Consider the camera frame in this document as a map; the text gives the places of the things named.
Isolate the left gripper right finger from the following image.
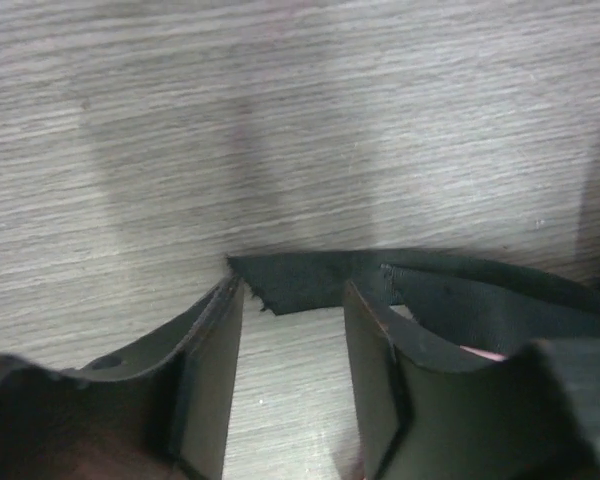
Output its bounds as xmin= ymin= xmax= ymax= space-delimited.
xmin=343 ymin=283 xmax=600 ymax=479

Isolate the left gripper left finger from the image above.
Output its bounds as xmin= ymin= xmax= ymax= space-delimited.
xmin=0 ymin=276 xmax=243 ymax=479

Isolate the pink wrapping paper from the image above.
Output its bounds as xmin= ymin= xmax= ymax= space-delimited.
xmin=461 ymin=346 xmax=507 ymax=361

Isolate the black ribbon gold lettering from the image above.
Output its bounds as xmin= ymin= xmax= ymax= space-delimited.
xmin=228 ymin=249 xmax=600 ymax=354

